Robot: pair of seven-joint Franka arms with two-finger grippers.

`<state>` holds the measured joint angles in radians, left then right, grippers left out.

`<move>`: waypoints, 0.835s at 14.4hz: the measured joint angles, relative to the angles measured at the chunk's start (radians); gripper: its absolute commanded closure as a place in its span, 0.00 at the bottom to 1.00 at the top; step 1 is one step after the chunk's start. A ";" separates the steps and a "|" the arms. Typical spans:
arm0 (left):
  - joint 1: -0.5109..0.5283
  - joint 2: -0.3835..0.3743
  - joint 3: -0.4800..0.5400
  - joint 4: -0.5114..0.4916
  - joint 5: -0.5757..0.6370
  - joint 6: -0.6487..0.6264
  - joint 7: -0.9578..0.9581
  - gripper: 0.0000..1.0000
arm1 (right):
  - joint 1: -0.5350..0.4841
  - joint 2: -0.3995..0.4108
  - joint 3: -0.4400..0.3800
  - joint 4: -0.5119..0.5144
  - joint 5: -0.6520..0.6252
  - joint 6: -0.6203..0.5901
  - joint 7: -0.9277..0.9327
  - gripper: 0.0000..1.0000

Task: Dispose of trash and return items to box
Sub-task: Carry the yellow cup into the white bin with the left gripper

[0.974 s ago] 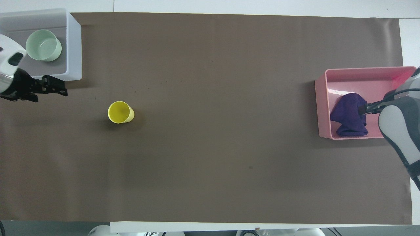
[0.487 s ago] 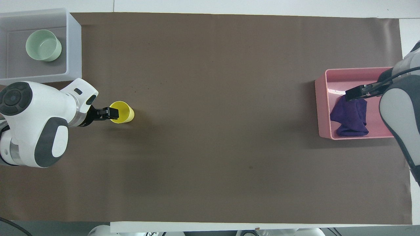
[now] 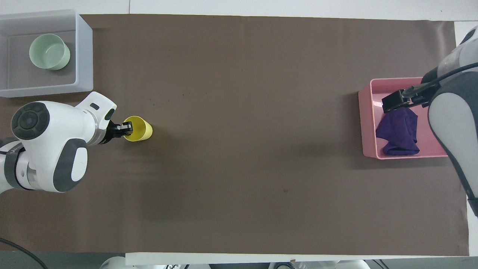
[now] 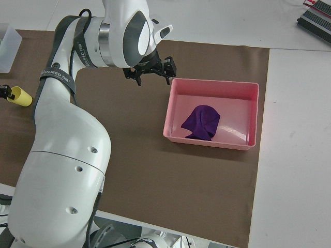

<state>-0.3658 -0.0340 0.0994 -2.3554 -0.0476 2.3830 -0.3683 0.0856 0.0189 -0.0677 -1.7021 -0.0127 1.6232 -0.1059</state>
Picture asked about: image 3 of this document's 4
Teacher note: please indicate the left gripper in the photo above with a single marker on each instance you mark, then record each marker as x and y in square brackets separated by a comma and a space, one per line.
[108, 133]

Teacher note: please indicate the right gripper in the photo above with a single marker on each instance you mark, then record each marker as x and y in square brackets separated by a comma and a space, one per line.
[424, 99]

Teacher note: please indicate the yellow plastic cup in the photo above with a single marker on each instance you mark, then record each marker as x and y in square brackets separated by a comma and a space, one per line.
[143, 130]

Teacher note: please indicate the purple cloth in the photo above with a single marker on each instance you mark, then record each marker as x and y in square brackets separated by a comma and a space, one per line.
[399, 130]

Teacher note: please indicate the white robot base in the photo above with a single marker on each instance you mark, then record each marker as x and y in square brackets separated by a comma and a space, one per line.
[112, 263]

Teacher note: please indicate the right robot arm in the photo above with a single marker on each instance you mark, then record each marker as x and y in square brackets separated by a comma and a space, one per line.
[453, 119]

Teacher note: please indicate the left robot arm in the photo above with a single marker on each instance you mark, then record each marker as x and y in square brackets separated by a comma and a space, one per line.
[44, 149]

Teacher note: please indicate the pink plastic box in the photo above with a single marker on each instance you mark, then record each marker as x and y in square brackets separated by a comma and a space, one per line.
[368, 123]

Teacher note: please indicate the translucent white plastic box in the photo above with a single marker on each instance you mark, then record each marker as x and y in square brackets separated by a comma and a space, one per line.
[84, 56]

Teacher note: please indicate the pale green cup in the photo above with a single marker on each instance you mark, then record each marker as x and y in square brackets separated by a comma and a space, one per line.
[48, 50]

